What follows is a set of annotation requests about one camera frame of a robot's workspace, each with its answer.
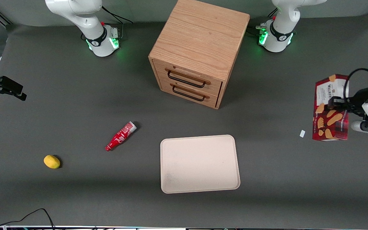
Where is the red cola bottle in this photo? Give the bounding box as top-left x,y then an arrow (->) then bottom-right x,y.
104,121 -> 138,152

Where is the yellow lemon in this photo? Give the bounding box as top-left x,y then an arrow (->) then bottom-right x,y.
43,155 -> 61,169

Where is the black right arm base cable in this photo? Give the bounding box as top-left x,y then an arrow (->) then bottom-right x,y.
102,5 -> 134,25

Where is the black arm base cable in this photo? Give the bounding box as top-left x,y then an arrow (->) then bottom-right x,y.
102,5 -> 134,25
247,25 -> 268,36

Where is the black left arm base cable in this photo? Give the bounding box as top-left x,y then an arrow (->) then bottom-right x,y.
247,25 -> 268,36

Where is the red cookie box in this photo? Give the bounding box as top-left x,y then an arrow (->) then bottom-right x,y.
312,74 -> 351,142

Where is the long black drawer handle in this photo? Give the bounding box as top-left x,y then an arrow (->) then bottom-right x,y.
167,70 -> 206,88

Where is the black left arm wrist cable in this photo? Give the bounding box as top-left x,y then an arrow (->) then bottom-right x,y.
343,47 -> 368,103

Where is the wooden two-drawer cabinet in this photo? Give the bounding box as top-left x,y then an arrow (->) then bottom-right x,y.
148,0 -> 250,110

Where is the wooden drawer with long handle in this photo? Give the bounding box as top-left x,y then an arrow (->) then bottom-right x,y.
152,59 -> 223,96

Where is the beige rectangular tray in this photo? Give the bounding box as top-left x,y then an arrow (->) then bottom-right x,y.
160,134 -> 241,194

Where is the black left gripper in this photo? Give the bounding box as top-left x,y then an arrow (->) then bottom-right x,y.
328,86 -> 368,117

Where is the black cable on table edge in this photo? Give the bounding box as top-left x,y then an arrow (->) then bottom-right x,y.
0,208 -> 55,230

